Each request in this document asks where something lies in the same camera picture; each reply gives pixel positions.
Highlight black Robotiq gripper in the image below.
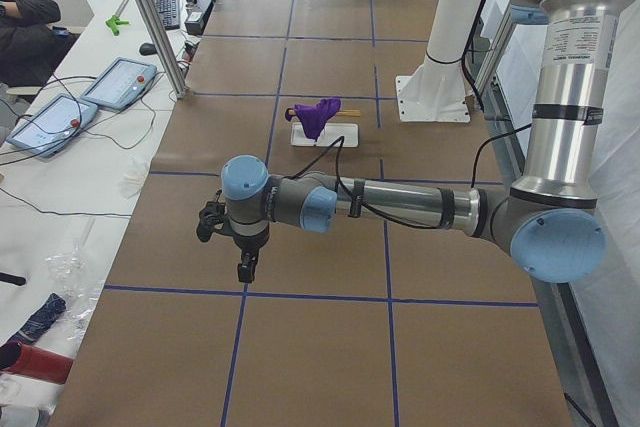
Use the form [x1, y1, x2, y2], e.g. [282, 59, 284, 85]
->
[233, 224, 269, 283]

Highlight black mini pc box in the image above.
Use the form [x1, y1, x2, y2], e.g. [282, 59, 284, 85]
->
[184, 0, 214, 36]

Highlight teach pendant near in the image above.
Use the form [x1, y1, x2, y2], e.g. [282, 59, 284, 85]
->
[7, 94, 98, 157]

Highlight seated man black jacket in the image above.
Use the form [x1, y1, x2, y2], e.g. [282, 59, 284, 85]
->
[1, 0, 78, 87]

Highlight aluminium frame post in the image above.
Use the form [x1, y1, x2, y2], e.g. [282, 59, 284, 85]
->
[135, 0, 187, 99]

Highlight wooden rack rod upper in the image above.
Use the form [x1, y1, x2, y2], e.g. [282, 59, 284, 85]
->
[285, 108, 362, 118]

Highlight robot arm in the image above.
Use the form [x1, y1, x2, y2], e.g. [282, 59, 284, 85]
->
[197, 0, 635, 283]

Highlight black keyboard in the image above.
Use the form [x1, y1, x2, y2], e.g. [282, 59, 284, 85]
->
[153, 0, 181, 30]

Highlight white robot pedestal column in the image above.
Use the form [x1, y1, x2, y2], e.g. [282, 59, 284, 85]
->
[396, 0, 481, 123]

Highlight white crumpled tissue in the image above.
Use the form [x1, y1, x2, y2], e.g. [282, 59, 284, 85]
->
[118, 157, 150, 199]

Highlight green toy object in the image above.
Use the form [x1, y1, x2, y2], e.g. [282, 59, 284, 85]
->
[105, 14, 130, 36]

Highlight teach pendant far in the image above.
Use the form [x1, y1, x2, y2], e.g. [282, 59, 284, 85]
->
[81, 57, 157, 111]

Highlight red cylinder bottle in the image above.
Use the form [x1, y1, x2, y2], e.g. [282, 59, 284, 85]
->
[1, 342, 74, 385]

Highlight clear plastic wrap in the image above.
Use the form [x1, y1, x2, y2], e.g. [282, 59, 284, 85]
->
[45, 245, 106, 354]

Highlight white curtain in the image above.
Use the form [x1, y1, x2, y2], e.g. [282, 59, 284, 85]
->
[492, 0, 640, 427]

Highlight white rack base tray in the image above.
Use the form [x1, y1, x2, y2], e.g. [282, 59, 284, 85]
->
[290, 122, 359, 148]

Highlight purple towel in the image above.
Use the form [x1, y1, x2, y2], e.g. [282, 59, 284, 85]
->
[284, 98, 341, 141]

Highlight teach pendant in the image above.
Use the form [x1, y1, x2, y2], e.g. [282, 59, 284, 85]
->
[7, 94, 98, 157]
[81, 57, 157, 111]

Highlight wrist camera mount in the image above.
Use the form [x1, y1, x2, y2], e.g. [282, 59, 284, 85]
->
[196, 189, 234, 243]

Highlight black computer mouse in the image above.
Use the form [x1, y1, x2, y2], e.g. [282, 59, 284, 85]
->
[139, 43, 157, 56]

